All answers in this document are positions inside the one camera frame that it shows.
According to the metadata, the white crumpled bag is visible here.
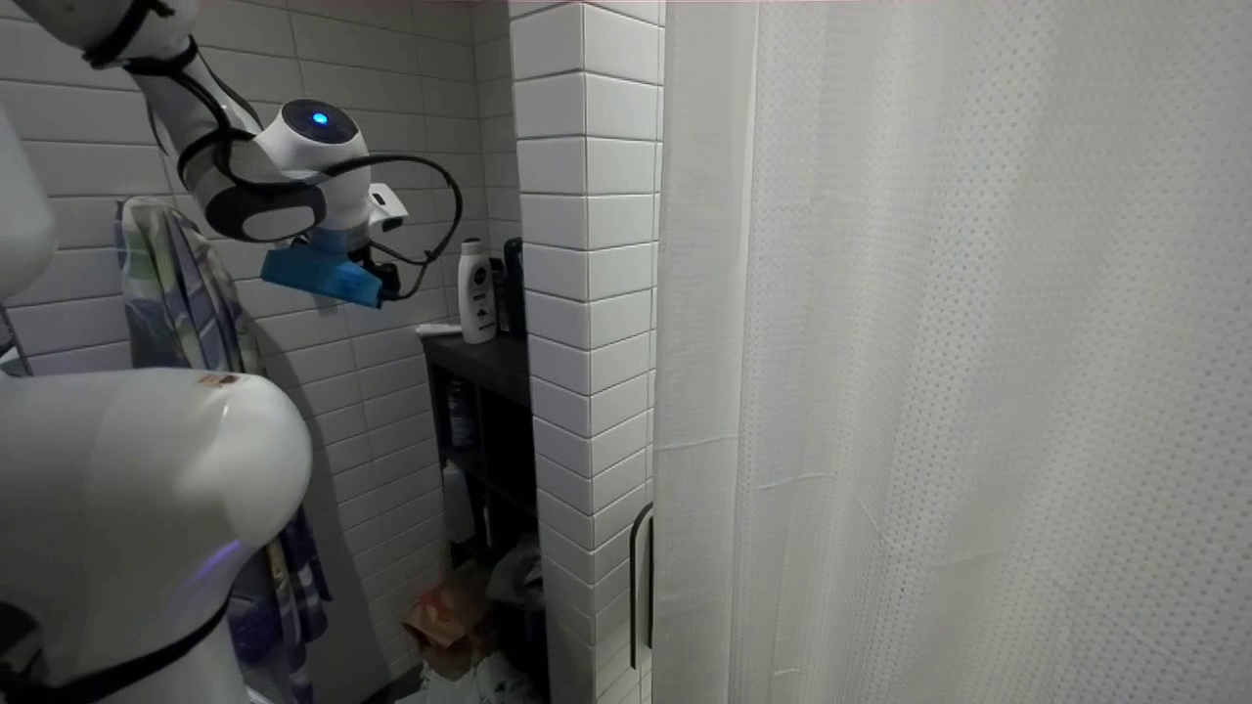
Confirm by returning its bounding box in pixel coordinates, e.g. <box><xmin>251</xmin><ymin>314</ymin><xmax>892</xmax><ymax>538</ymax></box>
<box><xmin>482</xmin><ymin>532</ymin><xmax>549</xmax><ymax>616</ymax></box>
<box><xmin>440</xmin><ymin>648</ymin><xmax>532</xmax><ymax>704</ymax></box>

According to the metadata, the black shelf unit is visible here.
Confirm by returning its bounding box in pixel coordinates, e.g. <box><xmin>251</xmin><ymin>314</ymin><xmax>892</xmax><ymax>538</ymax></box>
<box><xmin>417</xmin><ymin>323</ymin><xmax>552</xmax><ymax>697</ymax></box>

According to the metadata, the white Nivea bottle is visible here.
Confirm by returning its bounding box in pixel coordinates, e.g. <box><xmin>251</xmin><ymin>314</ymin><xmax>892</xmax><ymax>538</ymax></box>
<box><xmin>455</xmin><ymin>233</ymin><xmax>500</xmax><ymax>348</ymax></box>

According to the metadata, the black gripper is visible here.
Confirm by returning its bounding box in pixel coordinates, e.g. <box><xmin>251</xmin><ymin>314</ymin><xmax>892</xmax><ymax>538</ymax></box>
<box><xmin>369</xmin><ymin>253</ymin><xmax>405</xmax><ymax>303</ymax></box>

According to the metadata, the orange package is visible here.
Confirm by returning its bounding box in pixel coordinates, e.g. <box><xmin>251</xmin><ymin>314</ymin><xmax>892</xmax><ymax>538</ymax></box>
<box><xmin>402</xmin><ymin>571</ymin><xmax>498</xmax><ymax>658</ymax></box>

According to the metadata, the dark blue bottle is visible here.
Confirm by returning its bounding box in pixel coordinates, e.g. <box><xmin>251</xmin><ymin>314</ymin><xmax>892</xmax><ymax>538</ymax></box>
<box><xmin>447</xmin><ymin>386</ymin><xmax>477</xmax><ymax>453</ymax></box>

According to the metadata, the dark green Irish Spring bottle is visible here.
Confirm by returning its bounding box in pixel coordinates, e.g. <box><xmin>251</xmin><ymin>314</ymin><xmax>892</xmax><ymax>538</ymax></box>
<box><xmin>500</xmin><ymin>233</ymin><xmax>528</xmax><ymax>345</ymax></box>

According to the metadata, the white board with black rim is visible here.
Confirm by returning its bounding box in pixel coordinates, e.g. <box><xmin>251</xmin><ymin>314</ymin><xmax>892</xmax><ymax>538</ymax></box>
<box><xmin>623</xmin><ymin>502</ymin><xmax>655</xmax><ymax>676</ymax></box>

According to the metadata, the pale plastic bottle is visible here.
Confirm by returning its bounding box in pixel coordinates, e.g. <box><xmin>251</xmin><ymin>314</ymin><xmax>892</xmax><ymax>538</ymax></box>
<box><xmin>436</xmin><ymin>461</ymin><xmax>482</xmax><ymax>551</ymax></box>

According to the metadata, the white shower curtain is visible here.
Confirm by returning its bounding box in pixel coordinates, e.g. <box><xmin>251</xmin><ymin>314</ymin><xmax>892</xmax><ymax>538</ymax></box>
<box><xmin>649</xmin><ymin>0</ymin><xmax>1252</xmax><ymax>704</ymax></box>

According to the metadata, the blue green white towel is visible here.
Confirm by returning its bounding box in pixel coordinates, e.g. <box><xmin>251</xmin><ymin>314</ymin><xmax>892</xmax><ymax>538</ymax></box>
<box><xmin>112</xmin><ymin>190</ymin><xmax>335</xmax><ymax>682</ymax></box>

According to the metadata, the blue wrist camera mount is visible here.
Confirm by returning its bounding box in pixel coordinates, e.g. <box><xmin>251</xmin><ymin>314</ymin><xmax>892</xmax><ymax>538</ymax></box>
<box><xmin>258</xmin><ymin>237</ymin><xmax>402</xmax><ymax>314</ymax></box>

